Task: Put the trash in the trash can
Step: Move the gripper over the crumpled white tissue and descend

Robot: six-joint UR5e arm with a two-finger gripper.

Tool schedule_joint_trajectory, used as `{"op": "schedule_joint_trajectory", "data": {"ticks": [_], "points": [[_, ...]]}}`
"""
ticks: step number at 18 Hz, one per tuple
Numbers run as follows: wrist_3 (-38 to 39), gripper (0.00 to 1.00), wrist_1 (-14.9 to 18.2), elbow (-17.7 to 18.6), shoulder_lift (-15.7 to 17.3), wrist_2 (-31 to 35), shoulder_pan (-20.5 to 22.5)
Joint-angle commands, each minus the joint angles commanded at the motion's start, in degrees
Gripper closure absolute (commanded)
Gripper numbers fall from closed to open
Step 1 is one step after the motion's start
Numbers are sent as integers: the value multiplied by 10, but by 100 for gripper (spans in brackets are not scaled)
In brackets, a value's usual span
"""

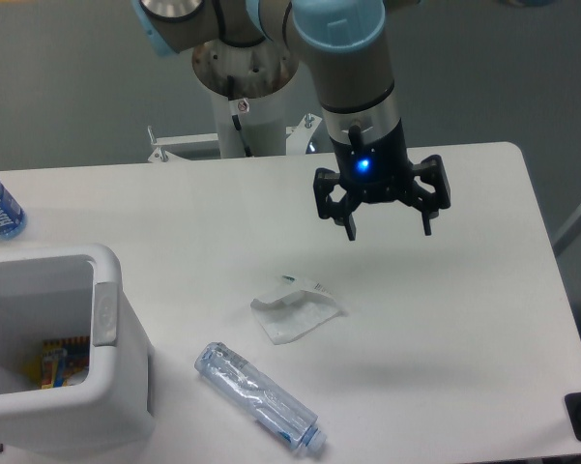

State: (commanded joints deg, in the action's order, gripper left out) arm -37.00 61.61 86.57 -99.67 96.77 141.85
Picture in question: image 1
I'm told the black cable on pedestal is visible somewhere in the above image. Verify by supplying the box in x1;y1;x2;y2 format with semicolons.
225;74;253;158

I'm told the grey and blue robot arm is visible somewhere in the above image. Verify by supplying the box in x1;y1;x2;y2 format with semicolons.
132;1;450;237

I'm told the white trash can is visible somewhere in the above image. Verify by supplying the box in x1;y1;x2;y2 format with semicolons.
0;245;155;452

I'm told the white mounting bracket right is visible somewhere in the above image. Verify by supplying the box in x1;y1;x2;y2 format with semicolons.
285;113;323;156

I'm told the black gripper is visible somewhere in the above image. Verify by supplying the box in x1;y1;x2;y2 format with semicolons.
313;121;451;241

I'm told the colourful snack wrapper in bin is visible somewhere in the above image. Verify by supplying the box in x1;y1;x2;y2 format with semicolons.
22;336;90;390

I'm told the crushed clear plastic bottle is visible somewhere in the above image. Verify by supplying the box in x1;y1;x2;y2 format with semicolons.
194;342;327;455

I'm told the white paper wrapper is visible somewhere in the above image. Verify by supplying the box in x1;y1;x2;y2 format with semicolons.
250;275;347;345

